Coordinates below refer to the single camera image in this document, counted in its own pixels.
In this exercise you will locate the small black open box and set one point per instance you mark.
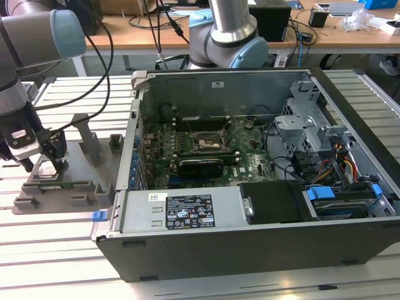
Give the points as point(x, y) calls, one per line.
point(318, 19)

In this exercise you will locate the grey parts rack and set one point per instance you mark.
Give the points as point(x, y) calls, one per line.
point(78, 175)

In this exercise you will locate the hard disk in blue carrier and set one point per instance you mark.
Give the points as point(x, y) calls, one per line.
point(320, 193)

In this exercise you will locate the white cardboard box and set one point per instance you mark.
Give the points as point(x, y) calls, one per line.
point(392, 28)

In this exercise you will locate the round coin battery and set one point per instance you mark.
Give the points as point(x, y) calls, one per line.
point(249, 125)

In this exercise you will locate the small blue plastic clip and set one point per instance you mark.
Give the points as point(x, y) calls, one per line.
point(376, 189)

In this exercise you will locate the CPU socket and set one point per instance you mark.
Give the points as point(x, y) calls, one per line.
point(207, 144)

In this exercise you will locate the long wooden desk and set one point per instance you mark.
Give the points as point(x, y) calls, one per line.
point(131, 37)

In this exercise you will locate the crumpled clear plastic bag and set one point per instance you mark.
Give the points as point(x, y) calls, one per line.
point(359, 18)

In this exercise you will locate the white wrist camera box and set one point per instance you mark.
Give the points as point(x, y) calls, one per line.
point(25, 150)

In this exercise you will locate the black chair base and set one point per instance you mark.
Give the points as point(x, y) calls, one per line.
point(328, 61)

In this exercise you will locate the small white box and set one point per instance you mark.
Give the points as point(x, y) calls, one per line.
point(281, 61)

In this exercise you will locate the grey metal drive cage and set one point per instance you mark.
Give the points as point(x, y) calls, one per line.
point(293, 131)

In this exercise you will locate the blue case latch tab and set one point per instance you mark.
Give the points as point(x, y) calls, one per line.
point(98, 216)

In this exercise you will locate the brown cardboard box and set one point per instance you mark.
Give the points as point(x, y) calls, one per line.
point(125, 7)

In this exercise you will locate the blue booklet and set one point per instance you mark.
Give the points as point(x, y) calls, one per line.
point(295, 3)

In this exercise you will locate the thin metal locking lever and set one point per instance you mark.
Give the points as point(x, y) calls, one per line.
point(188, 125)

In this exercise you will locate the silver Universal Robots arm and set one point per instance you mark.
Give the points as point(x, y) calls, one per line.
point(31, 34)

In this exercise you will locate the grey power supply with label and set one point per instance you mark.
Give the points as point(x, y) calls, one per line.
point(140, 212)

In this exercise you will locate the silver CPU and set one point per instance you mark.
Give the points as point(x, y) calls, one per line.
point(47, 170)

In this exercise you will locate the black graphics card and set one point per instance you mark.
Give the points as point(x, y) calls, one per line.
point(201, 168)

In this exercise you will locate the grey flat tablet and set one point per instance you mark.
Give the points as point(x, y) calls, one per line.
point(343, 8)

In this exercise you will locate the open black PC case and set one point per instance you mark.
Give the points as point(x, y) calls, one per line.
point(218, 256)

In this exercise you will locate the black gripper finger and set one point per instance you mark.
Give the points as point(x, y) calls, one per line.
point(57, 147)
point(27, 164)

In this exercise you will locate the white sports shoe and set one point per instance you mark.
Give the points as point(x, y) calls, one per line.
point(390, 67)

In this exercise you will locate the large black computer tower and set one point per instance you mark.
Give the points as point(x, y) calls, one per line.
point(90, 12)

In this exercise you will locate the green motherboard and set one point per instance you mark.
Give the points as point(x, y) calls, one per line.
point(250, 168)

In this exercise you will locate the bright blue box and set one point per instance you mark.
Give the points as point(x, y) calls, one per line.
point(373, 3)

